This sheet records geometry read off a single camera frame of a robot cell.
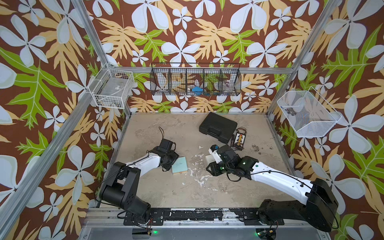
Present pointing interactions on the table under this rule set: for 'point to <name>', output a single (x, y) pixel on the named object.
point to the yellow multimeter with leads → (240, 138)
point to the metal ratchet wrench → (232, 144)
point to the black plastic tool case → (218, 126)
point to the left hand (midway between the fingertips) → (178, 157)
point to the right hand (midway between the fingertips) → (207, 167)
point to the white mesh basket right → (315, 117)
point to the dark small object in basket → (291, 111)
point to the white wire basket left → (112, 88)
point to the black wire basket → (193, 79)
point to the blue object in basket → (197, 90)
